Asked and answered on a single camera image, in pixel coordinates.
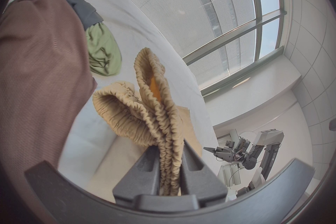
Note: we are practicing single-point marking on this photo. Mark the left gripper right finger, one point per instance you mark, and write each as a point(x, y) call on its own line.
point(199, 178)

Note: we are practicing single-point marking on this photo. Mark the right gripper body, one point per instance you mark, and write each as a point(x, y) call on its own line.
point(224, 154)

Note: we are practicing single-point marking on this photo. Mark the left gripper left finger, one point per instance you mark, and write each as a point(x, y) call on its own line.
point(141, 178)

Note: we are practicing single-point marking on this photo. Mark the tan shorts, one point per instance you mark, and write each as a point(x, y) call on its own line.
point(157, 118)

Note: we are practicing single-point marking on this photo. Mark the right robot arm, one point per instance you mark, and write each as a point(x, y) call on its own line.
point(270, 137)

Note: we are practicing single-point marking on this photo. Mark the bed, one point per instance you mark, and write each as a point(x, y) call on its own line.
point(126, 34)

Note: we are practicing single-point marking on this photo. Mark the green garment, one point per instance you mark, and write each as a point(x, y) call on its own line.
point(102, 49)

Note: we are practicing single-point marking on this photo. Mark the brown shorts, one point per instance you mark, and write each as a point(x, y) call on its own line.
point(39, 73)

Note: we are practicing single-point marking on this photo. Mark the window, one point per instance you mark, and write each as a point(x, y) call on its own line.
point(210, 7)

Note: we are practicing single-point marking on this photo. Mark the black garment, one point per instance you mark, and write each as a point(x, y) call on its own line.
point(84, 13)

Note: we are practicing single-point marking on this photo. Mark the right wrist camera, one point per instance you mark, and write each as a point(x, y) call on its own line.
point(230, 143)

